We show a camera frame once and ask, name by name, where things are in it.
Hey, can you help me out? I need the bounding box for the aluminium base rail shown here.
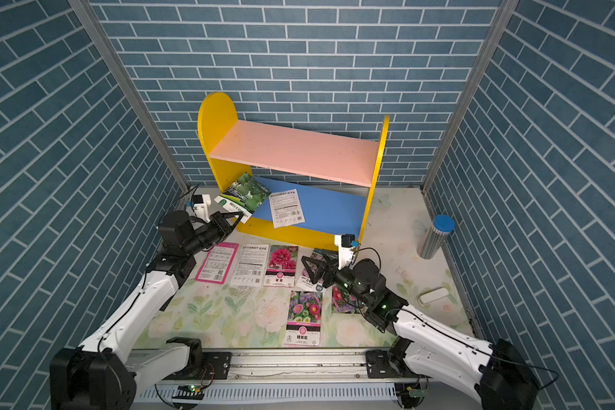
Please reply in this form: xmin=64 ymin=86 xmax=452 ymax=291
xmin=71 ymin=346 xmax=519 ymax=410

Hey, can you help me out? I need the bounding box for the floral table mat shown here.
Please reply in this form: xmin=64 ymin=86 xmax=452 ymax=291
xmin=135 ymin=188 xmax=475 ymax=349

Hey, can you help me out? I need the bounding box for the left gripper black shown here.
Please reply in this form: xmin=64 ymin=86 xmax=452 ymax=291
xmin=183 ymin=211 xmax=244 ymax=256

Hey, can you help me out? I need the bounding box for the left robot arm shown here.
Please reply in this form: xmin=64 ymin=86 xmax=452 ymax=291
xmin=50 ymin=210 xmax=244 ymax=409

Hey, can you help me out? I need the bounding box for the white text seed packet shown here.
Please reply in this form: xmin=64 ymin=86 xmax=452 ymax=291
xmin=230 ymin=244 xmax=270 ymax=288

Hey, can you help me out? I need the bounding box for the circuit board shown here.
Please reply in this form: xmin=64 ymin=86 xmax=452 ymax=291
xmin=401 ymin=384 xmax=430 ymax=401
xmin=172 ymin=384 xmax=205 ymax=402

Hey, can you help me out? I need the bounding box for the corner aluminium post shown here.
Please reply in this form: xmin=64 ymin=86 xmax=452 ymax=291
xmin=68 ymin=0 xmax=190 ymax=189
xmin=422 ymin=0 xmax=519 ymax=196

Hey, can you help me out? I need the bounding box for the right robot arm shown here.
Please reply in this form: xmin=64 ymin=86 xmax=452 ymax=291
xmin=302 ymin=253 xmax=543 ymax=409

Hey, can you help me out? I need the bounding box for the left circuit board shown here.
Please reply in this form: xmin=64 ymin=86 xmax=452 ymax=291
xmin=172 ymin=384 xmax=205 ymax=402

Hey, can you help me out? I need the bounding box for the right corner aluminium post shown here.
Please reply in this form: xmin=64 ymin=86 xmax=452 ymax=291
xmin=422 ymin=0 xmax=519 ymax=196

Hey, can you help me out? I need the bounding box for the green gourd seed packet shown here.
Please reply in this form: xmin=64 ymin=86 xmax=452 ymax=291
xmin=215 ymin=173 xmax=271 ymax=223

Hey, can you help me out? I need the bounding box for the small chrysanthemum seed packet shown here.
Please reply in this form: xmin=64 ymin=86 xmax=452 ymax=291
xmin=331 ymin=286 xmax=360 ymax=314

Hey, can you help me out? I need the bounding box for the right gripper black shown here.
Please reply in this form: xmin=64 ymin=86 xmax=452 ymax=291
xmin=306 ymin=249 xmax=372 ymax=309

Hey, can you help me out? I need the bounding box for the purple flower seed packet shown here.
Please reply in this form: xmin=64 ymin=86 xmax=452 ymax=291
xmin=295 ymin=249 xmax=325 ymax=292

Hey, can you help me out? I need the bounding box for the yellow wooden shelf unit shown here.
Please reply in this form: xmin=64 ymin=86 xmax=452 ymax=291
xmin=196 ymin=92 xmax=390 ymax=250

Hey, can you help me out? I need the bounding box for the pink-bordered seed packet back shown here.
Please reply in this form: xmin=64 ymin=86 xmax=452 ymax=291
xmin=195 ymin=243 xmax=239 ymax=285

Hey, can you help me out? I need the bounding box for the white text packet shelf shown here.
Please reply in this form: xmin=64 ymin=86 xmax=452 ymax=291
xmin=268 ymin=189 xmax=306 ymax=229

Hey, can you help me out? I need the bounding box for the hollyhock magenta flower packet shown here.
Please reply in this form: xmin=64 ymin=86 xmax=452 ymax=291
xmin=263 ymin=245 xmax=299 ymax=288

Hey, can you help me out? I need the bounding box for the silver canister blue lid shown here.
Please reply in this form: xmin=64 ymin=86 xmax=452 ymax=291
xmin=418 ymin=215 xmax=456 ymax=260

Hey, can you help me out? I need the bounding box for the right circuit board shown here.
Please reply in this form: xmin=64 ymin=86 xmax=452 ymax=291
xmin=401 ymin=384 xmax=430 ymax=401

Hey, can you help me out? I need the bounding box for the left corner aluminium post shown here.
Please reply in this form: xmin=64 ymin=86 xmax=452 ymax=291
xmin=68 ymin=0 xmax=190 ymax=189

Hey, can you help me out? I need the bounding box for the chrysanthemum packet pink band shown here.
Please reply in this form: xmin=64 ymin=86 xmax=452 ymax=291
xmin=284 ymin=290 xmax=323 ymax=347

